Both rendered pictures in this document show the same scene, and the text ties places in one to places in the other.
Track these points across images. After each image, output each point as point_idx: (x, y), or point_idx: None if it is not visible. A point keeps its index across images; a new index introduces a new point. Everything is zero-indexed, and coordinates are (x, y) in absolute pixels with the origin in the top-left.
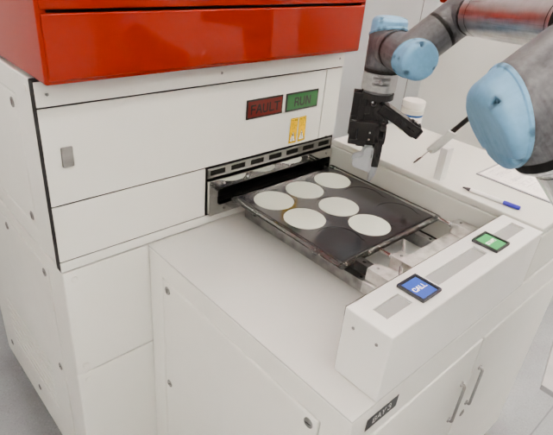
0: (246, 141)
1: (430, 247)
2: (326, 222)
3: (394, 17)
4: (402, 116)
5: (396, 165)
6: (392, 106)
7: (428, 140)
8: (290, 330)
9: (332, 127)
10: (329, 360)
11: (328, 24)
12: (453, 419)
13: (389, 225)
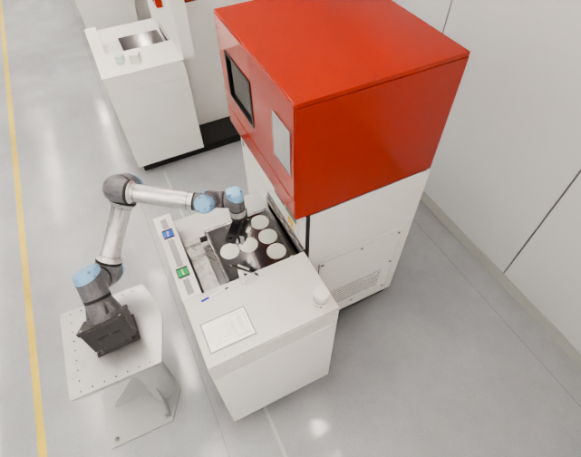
0: (275, 199)
1: (210, 272)
2: None
3: (231, 191)
4: (229, 228)
5: (262, 268)
6: (237, 226)
7: (298, 306)
8: (196, 222)
9: (304, 246)
10: (179, 228)
11: (281, 189)
12: None
13: (227, 258)
